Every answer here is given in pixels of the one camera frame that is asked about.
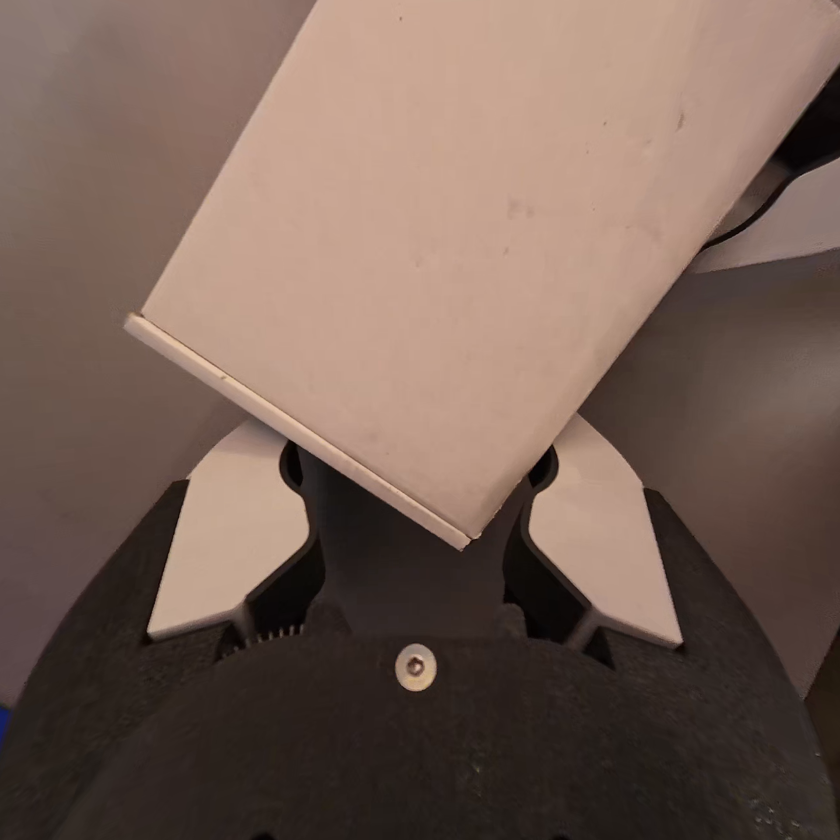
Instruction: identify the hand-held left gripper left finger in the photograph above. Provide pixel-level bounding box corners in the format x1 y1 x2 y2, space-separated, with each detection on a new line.
146 420 329 643

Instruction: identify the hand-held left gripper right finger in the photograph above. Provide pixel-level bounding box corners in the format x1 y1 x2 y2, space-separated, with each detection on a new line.
505 416 683 651

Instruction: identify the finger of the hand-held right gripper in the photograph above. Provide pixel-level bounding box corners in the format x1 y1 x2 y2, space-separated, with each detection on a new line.
689 172 840 273

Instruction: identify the white cardboard box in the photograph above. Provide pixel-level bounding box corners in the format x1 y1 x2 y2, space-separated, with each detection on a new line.
123 0 840 552

